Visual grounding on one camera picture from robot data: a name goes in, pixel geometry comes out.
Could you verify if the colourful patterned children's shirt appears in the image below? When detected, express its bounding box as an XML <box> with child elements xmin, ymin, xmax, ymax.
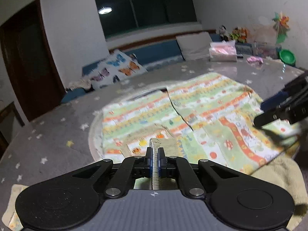
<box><xmin>1</xmin><ymin>73</ymin><xmax>301</xmax><ymax>230</ymax></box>

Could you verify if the green plastic bowl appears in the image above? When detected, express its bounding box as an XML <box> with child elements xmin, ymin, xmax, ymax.
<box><xmin>279</xmin><ymin>49</ymin><xmax>296</xmax><ymax>66</ymax></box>

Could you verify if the pink crumpled wrapper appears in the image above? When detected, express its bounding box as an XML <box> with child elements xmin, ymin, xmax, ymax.
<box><xmin>246</xmin><ymin>56</ymin><xmax>264</xmax><ymax>65</ymax></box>

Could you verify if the colourful pinwheel toy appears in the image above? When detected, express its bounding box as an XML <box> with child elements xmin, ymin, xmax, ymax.
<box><xmin>273</xmin><ymin>12</ymin><xmax>290</xmax><ymax>44</ymax></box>

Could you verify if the pink tissue pack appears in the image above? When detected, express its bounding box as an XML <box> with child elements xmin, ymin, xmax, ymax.
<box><xmin>209</xmin><ymin>40</ymin><xmax>238</xmax><ymax>62</ymax></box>

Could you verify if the orange plush toy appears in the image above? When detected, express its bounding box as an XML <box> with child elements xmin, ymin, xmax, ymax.
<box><xmin>230</xmin><ymin>27</ymin><xmax>248</xmax><ymax>43</ymax></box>

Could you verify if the panda plush toy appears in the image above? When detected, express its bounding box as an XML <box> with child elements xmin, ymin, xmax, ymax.
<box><xmin>219</xmin><ymin>25</ymin><xmax>230</xmax><ymax>41</ymax></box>

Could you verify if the crumpled beige cloth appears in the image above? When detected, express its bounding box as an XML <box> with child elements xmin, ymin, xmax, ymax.
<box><xmin>67</xmin><ymin>79</ymin><xmax>91</xmax><ymax>90</ymax></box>

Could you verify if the butterfly print pillow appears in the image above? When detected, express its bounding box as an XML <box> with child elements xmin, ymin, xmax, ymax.
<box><xmin>82</xmin><ymin>49</ymin><xmax>147</xmax><ymax>90</ymax></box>

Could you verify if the white pillow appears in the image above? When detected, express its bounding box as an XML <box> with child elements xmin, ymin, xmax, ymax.
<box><xmin>176</xmin><ymin>31</ymin><xmax>212</xmax><ymax>60</ymax></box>

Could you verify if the blue bench cushion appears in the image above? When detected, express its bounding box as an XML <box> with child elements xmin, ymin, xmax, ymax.
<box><xmin>61</xmin><ymin>39</ymin><xmax>211</xmax><ymax>105</ymax></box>

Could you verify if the dark wooden door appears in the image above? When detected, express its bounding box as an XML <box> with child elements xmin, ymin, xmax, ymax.
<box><xmin>1</xmin><ymin>0</ymin><xmax>65</xmax><ymax>121</ymax></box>

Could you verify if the dark window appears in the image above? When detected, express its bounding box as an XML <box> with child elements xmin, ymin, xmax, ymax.
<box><xmin>95</xmin><ymin>0</ymin><xmax>197</xmax><ymax>38</ymax></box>

